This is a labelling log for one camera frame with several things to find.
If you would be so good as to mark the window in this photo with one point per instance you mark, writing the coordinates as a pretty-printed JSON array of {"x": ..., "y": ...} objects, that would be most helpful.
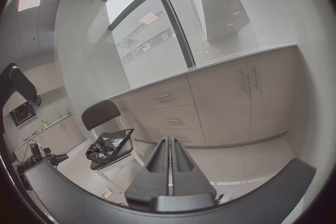
[{"x": 170, "y": 13}]

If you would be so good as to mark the black plastic bag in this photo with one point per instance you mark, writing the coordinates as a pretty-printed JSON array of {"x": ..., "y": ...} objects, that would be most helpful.
[{"x": 105, "y": 146}]

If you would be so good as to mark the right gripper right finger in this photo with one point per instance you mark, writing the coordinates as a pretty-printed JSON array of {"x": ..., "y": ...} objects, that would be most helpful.
[{"x": 195, "y": 183}]

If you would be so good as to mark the grey chair with white legs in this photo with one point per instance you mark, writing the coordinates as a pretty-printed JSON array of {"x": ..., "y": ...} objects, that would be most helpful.
[{"x": 99, "y": 112}]

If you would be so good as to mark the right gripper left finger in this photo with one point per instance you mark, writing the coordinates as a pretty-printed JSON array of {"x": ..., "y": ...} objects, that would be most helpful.
[{"x": 147, "y": 181}]

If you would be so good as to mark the black plastic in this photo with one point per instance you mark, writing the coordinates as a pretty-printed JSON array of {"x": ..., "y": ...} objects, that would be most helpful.
[{"x": 221, "y": 198}]

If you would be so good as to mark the beige kitchen counter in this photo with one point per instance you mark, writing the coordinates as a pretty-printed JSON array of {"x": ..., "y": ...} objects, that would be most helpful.
[{"x": 65, "y": 133}]

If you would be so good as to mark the beige cabinet with drawers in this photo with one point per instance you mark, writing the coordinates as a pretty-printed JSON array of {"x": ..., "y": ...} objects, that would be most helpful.
[{"x": 223, "y": 102}]

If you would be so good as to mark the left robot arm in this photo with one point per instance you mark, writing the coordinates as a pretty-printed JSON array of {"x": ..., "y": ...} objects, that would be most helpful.
[{"x": 33, "y": 150}]

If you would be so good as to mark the metal faucet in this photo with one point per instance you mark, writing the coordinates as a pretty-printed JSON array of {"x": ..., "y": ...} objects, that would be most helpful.
[{"x": 56, "y": 112}]

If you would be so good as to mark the black built-in oven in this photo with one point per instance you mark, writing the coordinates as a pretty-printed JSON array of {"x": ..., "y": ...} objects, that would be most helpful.
[{"x": 23, "y": 115}]

